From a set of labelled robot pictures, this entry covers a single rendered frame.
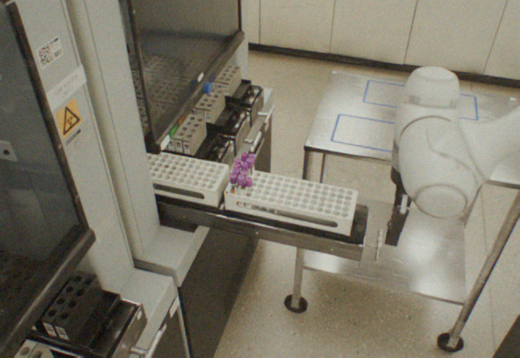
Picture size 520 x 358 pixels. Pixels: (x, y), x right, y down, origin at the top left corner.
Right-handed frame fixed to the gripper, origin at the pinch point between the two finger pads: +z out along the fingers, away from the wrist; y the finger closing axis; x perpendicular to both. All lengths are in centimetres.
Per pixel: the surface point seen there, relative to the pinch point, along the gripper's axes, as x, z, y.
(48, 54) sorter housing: -55, -50, 28
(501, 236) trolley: 31.1, 17.5, -24.2
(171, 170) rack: -54, -6, 1
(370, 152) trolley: -8.6, -1.9, -26.2
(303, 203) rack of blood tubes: -20.9, -6.1, 2.5
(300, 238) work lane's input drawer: -20.3, 1.0, 6.7
